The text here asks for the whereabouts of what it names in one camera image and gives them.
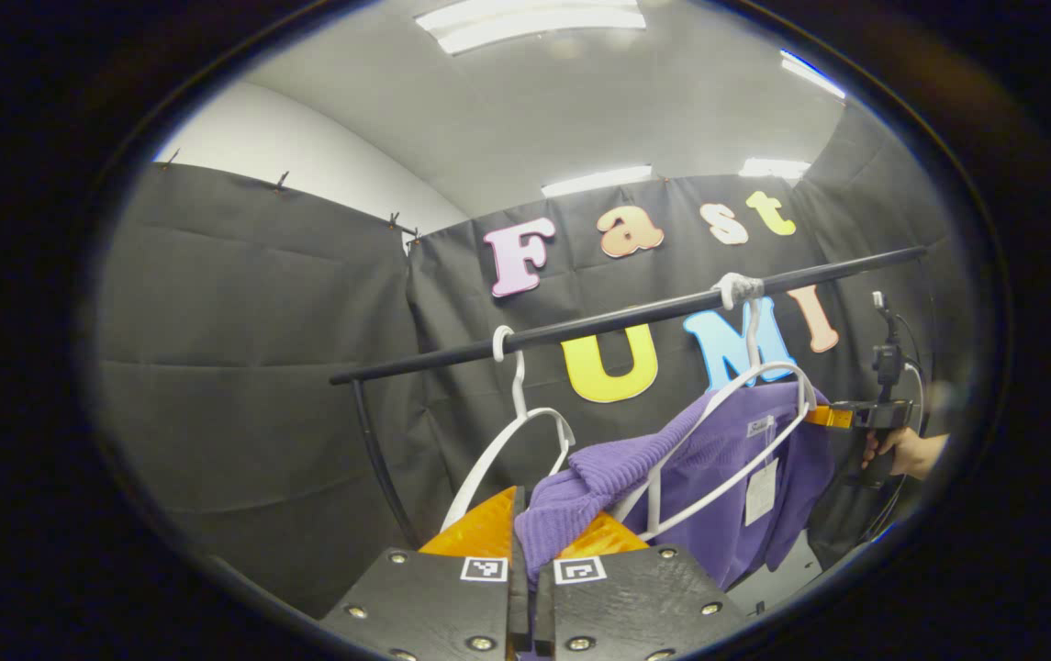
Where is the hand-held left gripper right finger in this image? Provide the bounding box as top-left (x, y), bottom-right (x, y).
top-left (532, 510), bottom-right (754, 661)

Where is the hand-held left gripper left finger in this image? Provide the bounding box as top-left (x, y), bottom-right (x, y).
top-left (319, 485), bottom-right (531, 661)

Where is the white plastic hanger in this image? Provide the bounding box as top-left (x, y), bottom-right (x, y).
top-left (440, 325), bottom-right (577, 535)
top-left (612, 272), bottom-right (818, 543)

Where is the purple knit cardigan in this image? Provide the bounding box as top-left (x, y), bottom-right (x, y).
top-left (514, 381), bottom-right (838, 593)

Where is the black metal clothes rack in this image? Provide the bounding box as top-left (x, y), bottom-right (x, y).
top-left (330, 245), bottom-right (930, 550)

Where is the ceiling light panel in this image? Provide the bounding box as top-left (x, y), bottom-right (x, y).
top-left (780, 50), bottom-right (847, 99)
top-left (739, 158), bottom-right (811, 180)
top-left (415, 0), bottom-right (647, 56)
top-left (541, 165), bottom-right (653, 198)

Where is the black backdrop cloth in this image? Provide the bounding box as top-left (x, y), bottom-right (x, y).
top-left (89, 92), bottom-right (976, 621)

